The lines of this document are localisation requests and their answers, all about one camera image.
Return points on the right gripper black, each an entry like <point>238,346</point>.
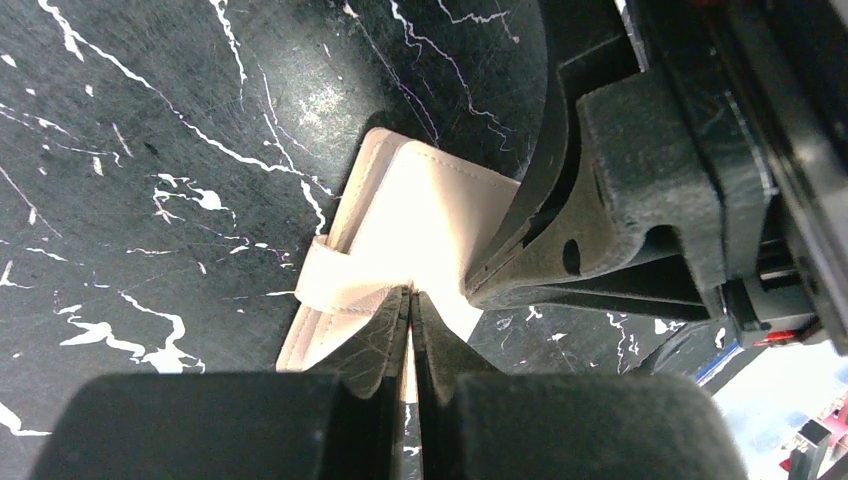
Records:
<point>713,185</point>

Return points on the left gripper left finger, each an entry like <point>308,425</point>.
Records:
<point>336,420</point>

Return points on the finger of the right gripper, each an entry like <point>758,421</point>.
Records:
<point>587,48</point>

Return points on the aluminium frame rail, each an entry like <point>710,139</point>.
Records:
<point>820,446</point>

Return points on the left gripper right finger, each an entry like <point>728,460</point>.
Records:
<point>478,422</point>

